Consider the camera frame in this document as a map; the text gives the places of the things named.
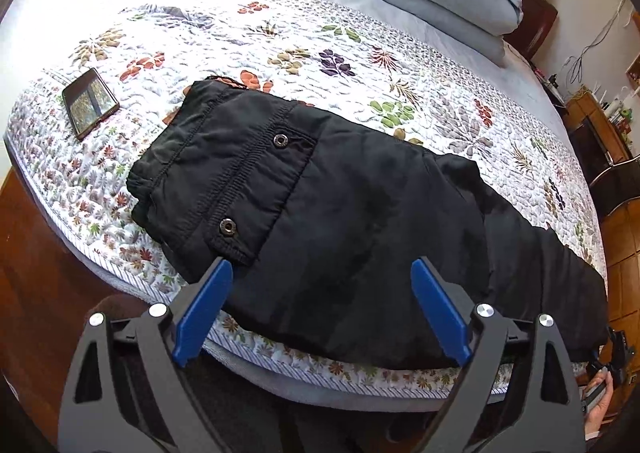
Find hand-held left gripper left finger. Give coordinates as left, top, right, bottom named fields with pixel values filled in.
left=59, top=257, right=236, bottom=453

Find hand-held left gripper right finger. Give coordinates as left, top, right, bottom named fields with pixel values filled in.
left=409, top=257, right=587, bottom=453

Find black pants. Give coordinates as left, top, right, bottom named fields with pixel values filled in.
left=126, top=77, right=608, bottom=370

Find person's right hand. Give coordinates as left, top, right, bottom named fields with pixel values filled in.
left=584, top=373, right=615, bottom=439

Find dark chair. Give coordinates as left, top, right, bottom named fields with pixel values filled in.
left=589, top=160, right=640, bottom=219

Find wooden cabinet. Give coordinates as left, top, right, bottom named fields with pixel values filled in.
left=565, top=88, right=633, bottom=184

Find black smartphone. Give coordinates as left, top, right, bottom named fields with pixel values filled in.
left=62, top=67, right=121, bottom=141

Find floral quilted blanket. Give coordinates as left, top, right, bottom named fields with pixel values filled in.
left=5, top=0, right=608, bottom=396

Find dark wooden headboard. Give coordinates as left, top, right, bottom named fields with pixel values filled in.
left=505, top=0, right=558, bottom=64

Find black wall cable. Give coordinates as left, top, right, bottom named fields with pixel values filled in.
left=570, top=40, right=595, bottom=86

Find white wall cable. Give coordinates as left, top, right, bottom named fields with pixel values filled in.
left=592, top=0, right=632, bottom=61

